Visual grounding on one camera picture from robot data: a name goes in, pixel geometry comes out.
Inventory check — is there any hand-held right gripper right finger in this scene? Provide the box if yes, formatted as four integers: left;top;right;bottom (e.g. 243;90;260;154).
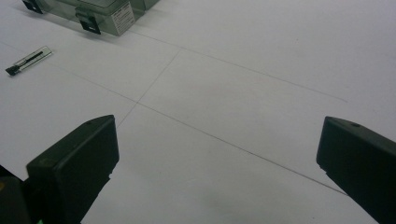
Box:
316;116;396;224

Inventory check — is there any clear tube with black stick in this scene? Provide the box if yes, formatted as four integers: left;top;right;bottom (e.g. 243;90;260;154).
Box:
5;46;53;77

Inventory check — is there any clear plastic storage box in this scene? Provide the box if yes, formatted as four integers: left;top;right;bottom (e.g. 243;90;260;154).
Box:
21;0;162;37

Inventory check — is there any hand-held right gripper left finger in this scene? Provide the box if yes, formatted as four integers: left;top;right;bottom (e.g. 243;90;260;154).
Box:
25;114;120;224

